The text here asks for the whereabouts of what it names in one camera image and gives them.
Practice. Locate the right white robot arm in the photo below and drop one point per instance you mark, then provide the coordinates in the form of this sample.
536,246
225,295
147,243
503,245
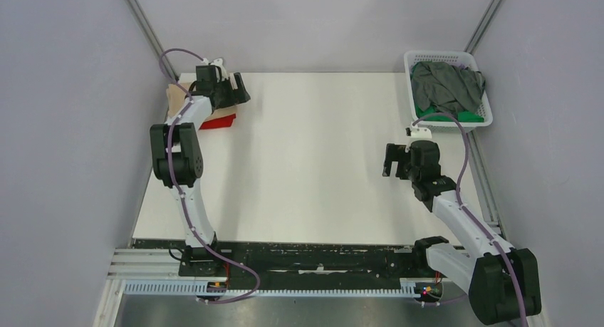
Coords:
500,281

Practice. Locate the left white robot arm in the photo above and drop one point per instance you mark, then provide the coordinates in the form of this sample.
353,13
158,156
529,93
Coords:
177,158

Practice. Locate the white slotted cable duct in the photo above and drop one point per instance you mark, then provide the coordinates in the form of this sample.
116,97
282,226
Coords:
202,288

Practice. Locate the green t shirt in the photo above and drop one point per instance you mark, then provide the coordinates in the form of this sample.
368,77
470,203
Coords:
462,116

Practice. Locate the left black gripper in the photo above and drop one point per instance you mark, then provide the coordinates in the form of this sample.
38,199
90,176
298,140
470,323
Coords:
235,96

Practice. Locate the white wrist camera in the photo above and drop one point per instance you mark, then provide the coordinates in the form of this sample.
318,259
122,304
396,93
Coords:
415,132
220,70

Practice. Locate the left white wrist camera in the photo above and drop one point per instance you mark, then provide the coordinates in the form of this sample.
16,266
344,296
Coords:
220,70

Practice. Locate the right aluminium frame post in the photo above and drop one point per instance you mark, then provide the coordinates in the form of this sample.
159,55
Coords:
483,25

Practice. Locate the grey t shirt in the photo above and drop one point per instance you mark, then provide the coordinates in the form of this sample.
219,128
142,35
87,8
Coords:
450,89

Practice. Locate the beige t shirt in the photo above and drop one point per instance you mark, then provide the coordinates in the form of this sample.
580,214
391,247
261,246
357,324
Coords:
176,98

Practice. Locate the aluminium frame post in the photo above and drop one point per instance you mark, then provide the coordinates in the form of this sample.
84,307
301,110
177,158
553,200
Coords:
151,37
483,25

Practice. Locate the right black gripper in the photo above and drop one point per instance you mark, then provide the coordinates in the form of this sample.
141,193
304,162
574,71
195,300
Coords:
395,153

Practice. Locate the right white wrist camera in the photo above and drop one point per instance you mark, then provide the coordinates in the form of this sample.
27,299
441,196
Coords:
415,132

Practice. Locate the left aluminium frame post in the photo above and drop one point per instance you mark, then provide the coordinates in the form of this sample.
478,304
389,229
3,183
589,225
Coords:
151,37

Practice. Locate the right aluminium table rail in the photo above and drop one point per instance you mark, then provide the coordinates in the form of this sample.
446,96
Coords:
484,189

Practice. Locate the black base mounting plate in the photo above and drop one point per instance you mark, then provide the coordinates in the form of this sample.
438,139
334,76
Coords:
268,265

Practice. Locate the folded red t shirt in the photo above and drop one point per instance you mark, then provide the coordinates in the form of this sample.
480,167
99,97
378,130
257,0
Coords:
217,123

